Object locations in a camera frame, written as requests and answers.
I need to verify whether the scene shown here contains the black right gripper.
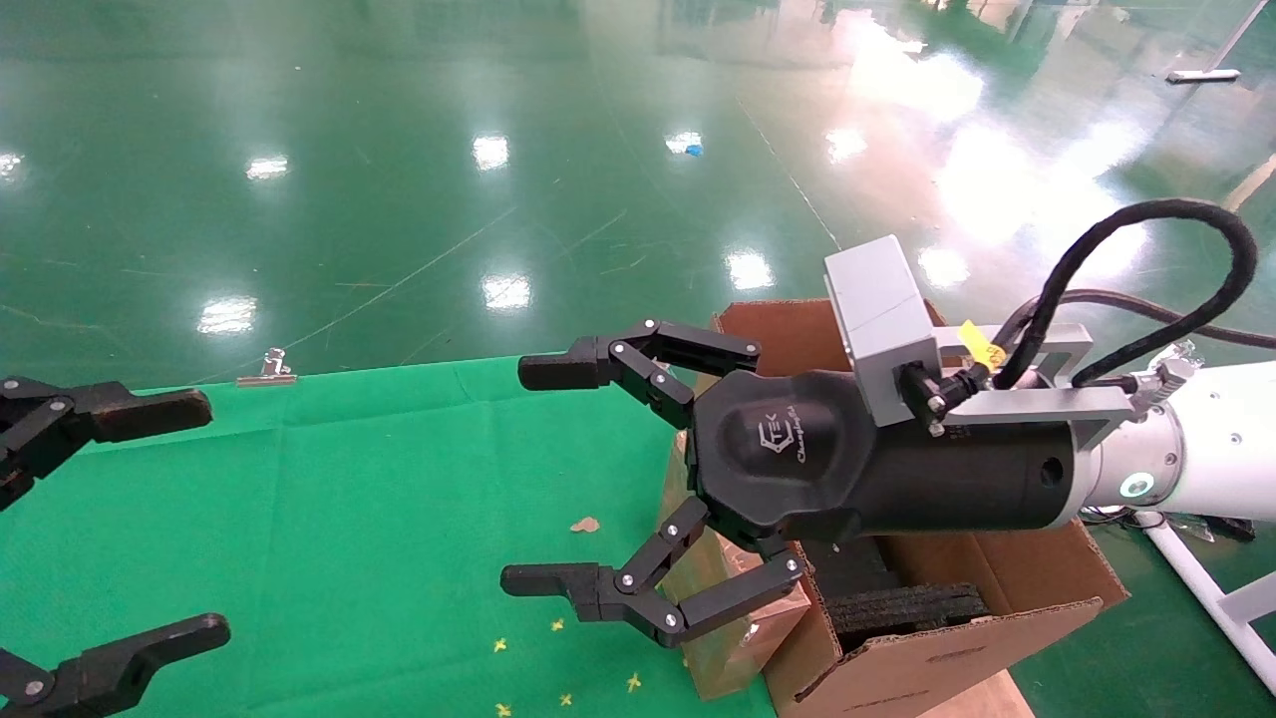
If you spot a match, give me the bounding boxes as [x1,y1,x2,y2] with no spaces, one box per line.
[500,319,1084,649]

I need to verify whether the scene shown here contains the large open cardboard carton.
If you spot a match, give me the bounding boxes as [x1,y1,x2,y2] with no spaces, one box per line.
[663,299,1130,718]

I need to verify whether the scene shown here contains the thin black cable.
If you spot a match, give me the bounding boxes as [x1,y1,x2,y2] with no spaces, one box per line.
[997,289,1276,350]

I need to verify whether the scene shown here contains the silver cable connector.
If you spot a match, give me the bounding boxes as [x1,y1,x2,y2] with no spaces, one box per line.
[1131,344,1197,410]

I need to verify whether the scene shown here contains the flat black foam sheet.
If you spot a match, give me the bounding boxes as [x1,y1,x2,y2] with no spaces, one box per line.
[802,538,898,599]

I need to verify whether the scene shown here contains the grey metal camera bracket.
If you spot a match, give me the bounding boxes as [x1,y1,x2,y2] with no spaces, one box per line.
[937,322,1147,450]

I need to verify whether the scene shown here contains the silver binder clip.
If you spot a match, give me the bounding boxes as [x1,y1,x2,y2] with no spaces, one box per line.
[236,348,298,387]

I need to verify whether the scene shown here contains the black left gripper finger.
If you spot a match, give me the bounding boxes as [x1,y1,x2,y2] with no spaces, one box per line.
[0,613,231,718]
[0,377,213,512]

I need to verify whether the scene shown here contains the small brown cardboard box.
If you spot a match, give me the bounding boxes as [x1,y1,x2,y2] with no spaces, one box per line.
[663,429,813,701]

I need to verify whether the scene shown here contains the black foam strip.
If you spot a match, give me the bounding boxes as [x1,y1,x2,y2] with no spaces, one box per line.
[827,583,990,649]

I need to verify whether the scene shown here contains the green table cloth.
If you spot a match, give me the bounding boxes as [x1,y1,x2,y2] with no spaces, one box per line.
[0,356,779,718]

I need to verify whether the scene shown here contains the white stand frame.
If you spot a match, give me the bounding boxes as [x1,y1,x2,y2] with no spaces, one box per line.
[1141,514,1276,694]

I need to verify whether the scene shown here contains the thick black sleeved cable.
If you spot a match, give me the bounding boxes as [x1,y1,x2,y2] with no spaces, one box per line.
[992,199,1259,390]

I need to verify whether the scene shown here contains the yellow cable tag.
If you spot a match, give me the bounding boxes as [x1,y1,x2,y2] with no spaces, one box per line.
[959,321,1006,370]

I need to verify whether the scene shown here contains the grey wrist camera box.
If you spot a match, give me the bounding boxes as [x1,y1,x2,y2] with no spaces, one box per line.
[823,235,943,428]

